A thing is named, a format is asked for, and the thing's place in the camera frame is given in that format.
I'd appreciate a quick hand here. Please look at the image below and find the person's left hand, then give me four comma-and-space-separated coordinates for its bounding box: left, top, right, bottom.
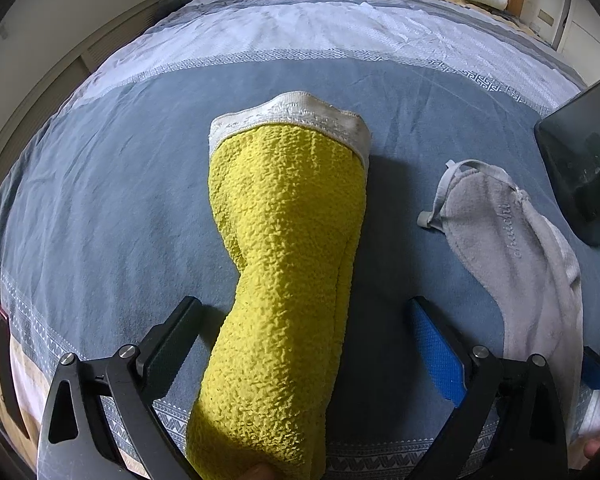
244, 462, 277, 480

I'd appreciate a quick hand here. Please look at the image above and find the white wardrobe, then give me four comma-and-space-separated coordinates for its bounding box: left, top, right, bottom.
555, 0, 600, 86

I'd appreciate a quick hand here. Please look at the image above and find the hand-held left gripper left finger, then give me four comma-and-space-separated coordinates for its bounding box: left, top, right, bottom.
37, 296, 204, 480

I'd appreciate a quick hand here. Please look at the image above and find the yellow towel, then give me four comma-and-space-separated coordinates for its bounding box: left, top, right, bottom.
186, 91, 372, 480

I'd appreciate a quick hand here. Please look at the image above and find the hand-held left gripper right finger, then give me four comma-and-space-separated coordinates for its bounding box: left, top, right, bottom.
407, 296, 568, 480

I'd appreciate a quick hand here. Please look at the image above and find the striped bedspread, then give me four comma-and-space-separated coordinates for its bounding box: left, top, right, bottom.
0, 0, 600, 480

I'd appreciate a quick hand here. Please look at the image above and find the black phone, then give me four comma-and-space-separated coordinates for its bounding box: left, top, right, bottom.
0, 305, 31, 441

